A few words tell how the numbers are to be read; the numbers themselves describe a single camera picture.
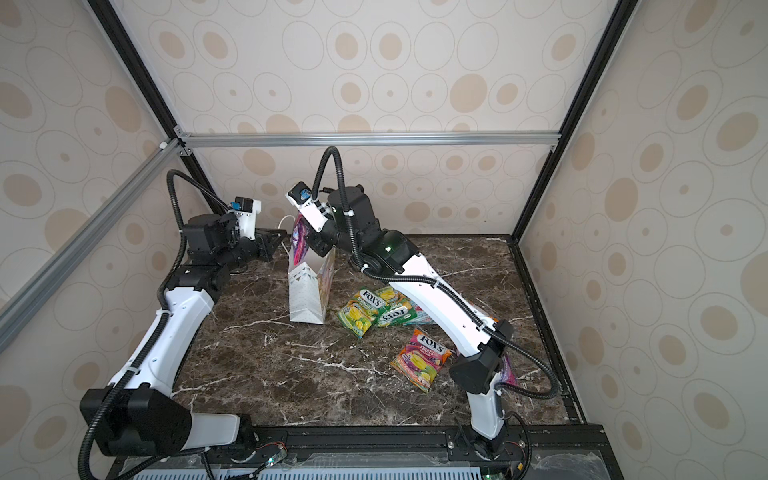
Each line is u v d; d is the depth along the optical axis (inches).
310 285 32.6
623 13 26.7
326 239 22.2
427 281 18.2
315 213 21.2
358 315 37.1
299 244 25.1
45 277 21.8
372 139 57.8
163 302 19.2
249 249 25.5
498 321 18.7
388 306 37.9
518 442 29.1
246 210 24.9
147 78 30.7
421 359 33.5
